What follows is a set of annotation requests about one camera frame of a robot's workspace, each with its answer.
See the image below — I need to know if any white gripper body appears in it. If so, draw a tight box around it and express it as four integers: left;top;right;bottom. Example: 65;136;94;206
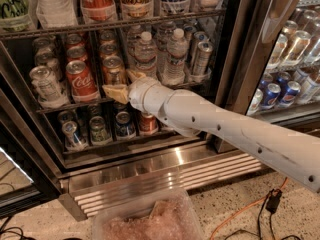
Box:
128;77;166;113

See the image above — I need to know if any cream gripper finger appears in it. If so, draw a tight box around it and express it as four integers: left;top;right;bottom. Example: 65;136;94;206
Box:
102;84;128;104
127;69;145;82

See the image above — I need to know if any orange can shelf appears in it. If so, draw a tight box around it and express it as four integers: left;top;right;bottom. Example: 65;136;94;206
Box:
102;56;127;85

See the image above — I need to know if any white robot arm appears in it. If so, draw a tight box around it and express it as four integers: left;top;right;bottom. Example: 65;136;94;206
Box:
102;72;320;193

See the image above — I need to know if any red can bottom shelf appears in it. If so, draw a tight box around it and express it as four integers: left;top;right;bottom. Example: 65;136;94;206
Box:
139;112;158;135

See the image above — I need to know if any blue can bottom shelf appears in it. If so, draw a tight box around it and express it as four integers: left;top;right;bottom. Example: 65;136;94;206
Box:
115;111;136;140

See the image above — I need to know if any red Coca-Cola can front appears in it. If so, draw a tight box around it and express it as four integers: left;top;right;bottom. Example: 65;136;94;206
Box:
66;60;98;102

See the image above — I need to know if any green can bottom shelf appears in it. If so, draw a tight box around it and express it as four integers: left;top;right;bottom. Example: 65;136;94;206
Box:
89;116;111;145

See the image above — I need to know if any blue white can bottom left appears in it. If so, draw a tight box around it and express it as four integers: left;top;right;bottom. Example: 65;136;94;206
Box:
62;121;87;150

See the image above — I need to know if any slim silver can front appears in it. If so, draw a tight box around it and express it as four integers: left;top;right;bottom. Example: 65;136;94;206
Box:
192;41;213;75

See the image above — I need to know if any white silver can front left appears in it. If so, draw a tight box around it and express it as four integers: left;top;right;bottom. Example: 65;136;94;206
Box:
29;66;68;108

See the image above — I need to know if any large Coca-Cola can top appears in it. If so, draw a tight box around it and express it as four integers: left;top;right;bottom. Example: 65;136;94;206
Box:
81;0;114;23

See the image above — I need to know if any steel fridge base grille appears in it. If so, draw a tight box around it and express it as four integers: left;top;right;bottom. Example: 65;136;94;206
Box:
59;144;265;221

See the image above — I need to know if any blue Pepsi can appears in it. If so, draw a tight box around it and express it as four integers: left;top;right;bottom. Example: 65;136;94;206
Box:
260;83;281;108

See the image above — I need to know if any green LaCroix can top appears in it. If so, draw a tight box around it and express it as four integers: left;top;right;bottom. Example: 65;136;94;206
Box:
0;0;33;32

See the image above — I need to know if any clear water bottle left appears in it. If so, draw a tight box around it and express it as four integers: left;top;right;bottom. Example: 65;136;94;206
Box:
134;31;157;79

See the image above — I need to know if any clear water bottle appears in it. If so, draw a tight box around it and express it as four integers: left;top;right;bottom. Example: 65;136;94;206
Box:
134;31;157;79
162;28;188;85

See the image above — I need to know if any clear water bottle right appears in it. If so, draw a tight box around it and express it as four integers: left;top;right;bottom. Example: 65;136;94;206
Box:
162;28;188;85

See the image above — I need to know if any clear plastic bin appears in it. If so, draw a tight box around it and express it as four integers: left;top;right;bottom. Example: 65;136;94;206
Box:
91;188;204;240

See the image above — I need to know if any black power adapter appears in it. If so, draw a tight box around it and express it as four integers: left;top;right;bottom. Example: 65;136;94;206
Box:
266;189;282;214

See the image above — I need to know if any steel fridge door frame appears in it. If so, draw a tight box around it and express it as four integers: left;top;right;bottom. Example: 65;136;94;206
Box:
214;0;320;153

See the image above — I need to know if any orange extension cable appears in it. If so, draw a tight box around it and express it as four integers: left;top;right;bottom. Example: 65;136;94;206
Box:
209;177;289;240

